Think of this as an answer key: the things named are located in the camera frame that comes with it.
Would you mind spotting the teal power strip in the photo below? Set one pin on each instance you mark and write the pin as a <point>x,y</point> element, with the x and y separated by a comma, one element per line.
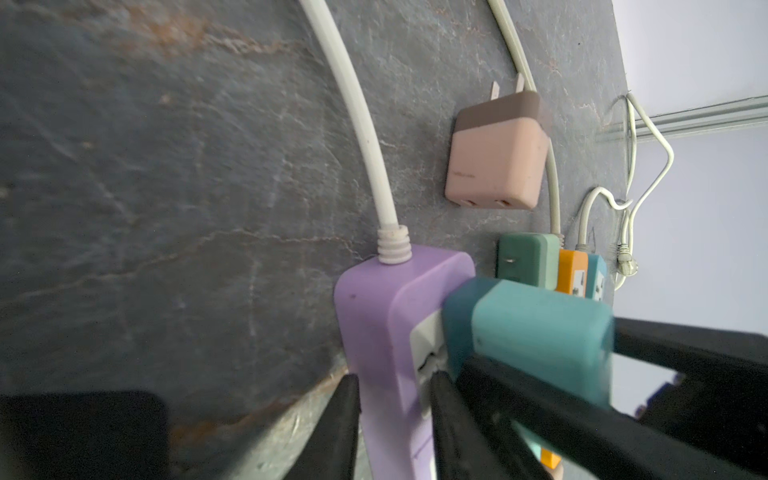
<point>596,277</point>

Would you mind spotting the purple power strip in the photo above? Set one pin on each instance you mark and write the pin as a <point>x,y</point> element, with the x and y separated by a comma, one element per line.
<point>390,322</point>

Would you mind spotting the pink plug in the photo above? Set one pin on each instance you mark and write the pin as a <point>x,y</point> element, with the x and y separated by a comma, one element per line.
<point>498,152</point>

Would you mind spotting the green plug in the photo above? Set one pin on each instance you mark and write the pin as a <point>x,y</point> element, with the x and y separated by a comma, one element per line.
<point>529,258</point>
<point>565,341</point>

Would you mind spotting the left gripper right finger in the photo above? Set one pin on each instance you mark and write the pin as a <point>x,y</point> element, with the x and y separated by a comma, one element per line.
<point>461,450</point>

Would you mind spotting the orange power strip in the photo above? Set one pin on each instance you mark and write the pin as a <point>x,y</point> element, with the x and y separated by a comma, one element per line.
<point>572,273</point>

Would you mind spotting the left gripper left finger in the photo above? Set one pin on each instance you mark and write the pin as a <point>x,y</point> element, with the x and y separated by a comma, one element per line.
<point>330,452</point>

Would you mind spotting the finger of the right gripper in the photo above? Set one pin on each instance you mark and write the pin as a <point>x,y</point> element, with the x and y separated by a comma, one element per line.
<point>717,401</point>
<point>608,444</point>

